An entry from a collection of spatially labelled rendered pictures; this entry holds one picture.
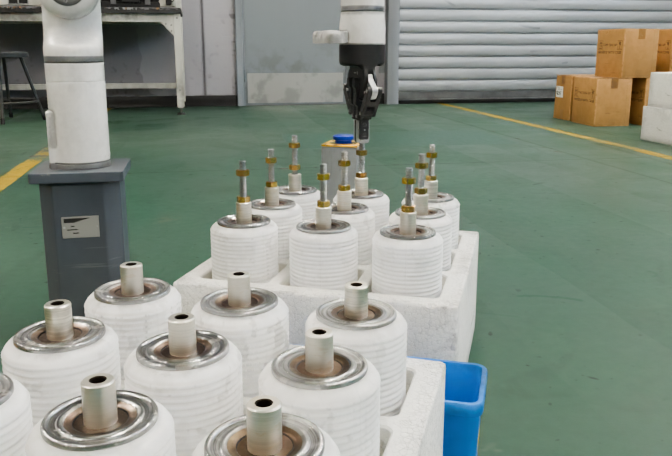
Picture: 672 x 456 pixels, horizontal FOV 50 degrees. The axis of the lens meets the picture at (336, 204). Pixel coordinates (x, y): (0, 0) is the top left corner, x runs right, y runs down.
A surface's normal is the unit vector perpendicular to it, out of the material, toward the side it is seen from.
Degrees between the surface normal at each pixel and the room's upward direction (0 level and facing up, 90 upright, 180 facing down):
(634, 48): 90
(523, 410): 0
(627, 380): 0
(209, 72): 90
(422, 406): 0
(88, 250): 85
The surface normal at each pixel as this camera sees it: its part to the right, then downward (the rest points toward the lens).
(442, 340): -0.25, 0.21
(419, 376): 0.00, -0.98
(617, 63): -0.98, 0.04
